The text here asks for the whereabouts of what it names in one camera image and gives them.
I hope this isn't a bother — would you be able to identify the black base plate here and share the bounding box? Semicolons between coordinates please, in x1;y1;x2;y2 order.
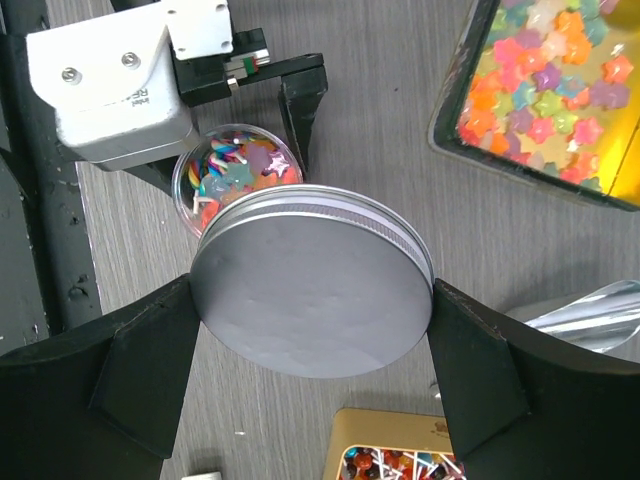
1;1;102;353

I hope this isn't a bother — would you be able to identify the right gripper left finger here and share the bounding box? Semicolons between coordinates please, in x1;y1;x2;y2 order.
1;275;200;479

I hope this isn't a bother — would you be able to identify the silver metal scoop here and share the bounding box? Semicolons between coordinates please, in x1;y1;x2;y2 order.
506;280;639;354

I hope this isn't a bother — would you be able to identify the clear round jar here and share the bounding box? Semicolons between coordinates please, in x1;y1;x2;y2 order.
171;124;303;237

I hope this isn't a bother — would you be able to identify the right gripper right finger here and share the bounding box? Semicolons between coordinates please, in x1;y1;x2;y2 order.
427;280;639;479

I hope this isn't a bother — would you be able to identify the white round lid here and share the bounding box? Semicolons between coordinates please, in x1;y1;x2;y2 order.
190;184;434;379

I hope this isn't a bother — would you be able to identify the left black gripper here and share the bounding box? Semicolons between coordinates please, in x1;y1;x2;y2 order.
172;28;328;175

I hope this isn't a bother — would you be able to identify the small gold lollipop tin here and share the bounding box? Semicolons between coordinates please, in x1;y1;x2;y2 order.
323;408;467;479

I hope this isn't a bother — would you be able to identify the gold gummy tin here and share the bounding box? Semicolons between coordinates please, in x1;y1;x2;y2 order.
429;1;639;211

